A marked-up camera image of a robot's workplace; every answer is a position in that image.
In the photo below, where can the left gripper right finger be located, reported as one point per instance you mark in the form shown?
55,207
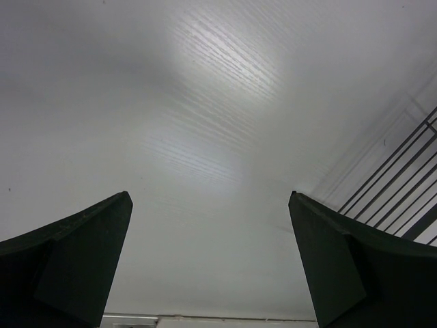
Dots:
359,276

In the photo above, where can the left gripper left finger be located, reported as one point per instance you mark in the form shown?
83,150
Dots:
60,275

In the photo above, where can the left aluminium frame rail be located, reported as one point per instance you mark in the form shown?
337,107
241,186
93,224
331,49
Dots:
111,320

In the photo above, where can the metal wire dish rack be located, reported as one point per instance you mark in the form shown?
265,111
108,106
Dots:
392,187

